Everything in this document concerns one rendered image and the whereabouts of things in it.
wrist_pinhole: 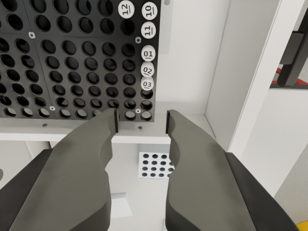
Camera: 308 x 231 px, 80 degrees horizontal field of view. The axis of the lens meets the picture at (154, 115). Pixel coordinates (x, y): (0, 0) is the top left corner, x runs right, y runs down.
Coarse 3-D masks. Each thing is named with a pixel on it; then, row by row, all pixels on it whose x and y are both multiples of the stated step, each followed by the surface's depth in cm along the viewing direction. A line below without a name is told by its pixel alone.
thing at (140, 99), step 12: (144, 0) 15; (156, 0) 15; (156, 24) 16; (156, 36) 16; (156, 48) 17; (144, 60) 18; (156, 60) 18; (156, 72) 18; (144, 96) 20; (144, 108) 21; (144, 120) 21
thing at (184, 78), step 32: (192, 0) 20; (224, 0) 21; (192, 32) 22; (160, 64) 24; (192, 64) 24; (160, 96) 27; (192, 96) 27; (0, 128) 23; (32, 128) 23; (64, 128) 24; (128, 128) 24; (160, 128) 25
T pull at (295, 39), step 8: (304, 16) 16; (304, 24) 16; (296, 32) 16; (304, 32) 16; (288, 40) 16; (296, 40) 16; (304, 40) 16; (288, 48) 16; (296, 48) 16; (304, 48) 16; (288, 56) 16; (296, 56) 17; (304, 56) 16; (280, 64) 17; (288, 64) 17; (296, 64) 17; (280, 72) 18; (288, 72) 17; (296, 72) 17; (280, 80) 18; (288, 80) 18; (296, 80) 18
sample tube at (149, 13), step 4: (144, 4) 14; (148, 4) 14; (152, 4) 14; (144, 8) 14; (148, 8) 14; (152, 8) 14; (156, 8) 14; (144, 12) 14; (148, 12) 14; (152, 12) 14; (156, 12) 14; (144, 16) 15; (148, 16) 14; (152, 16) 14
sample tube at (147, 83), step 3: (144, 78) 17; (147, 78) 17; (150, 78) 18; (141, 81) 18; (144, 81) 17; (147, 81) 17; (150, 81) 17; (153, 81) 18; (141, 84) 18; (144, 84) 18; (147, 84) 18; (150, 84) 18; (153, 84) 18; (144, 87) 18; (147, 87) 18; (150, 87) 18; (147, 90) 18
